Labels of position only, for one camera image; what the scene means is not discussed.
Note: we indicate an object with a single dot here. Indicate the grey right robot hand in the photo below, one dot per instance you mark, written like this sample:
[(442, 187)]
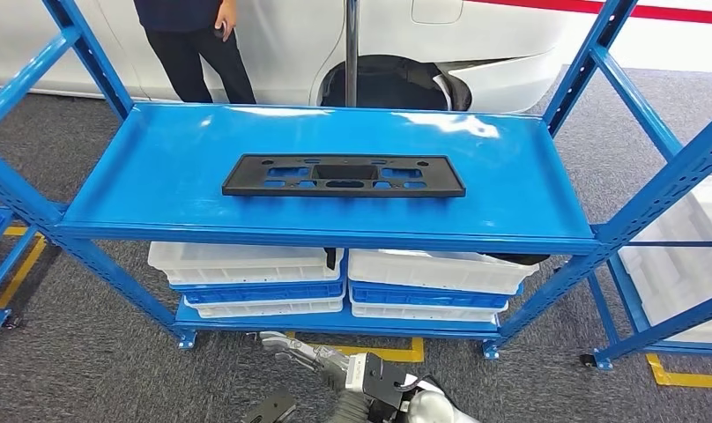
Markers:
[(330, 365)]

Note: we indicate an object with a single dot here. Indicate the person's hand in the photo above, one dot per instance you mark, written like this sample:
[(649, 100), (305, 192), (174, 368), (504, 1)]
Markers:
[(226, 17)]

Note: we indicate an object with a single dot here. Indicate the black handheld device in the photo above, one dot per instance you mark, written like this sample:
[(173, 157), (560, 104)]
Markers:
[(219, 32)]

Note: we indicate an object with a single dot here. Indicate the black plastic plate holder part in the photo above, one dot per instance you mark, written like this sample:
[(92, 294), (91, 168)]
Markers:
[(245, 181)]

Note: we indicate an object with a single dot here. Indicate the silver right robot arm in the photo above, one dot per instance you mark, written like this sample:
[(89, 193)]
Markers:
[(438, 408)]

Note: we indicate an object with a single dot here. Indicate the black plastic car part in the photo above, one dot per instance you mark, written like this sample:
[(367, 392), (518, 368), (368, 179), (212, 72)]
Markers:
[(330, 258), (519, 258)]

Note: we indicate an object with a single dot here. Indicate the person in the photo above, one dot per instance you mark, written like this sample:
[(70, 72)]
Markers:
[(181, 52)]

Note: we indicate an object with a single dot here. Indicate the white car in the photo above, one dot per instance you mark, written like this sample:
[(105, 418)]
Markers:
[(286, 52)]

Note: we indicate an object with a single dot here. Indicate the silver metal pole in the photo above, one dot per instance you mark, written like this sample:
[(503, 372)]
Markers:
[(351, 52)]

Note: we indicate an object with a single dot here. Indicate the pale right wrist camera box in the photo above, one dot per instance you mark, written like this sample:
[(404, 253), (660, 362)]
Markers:
[(379, 379)]

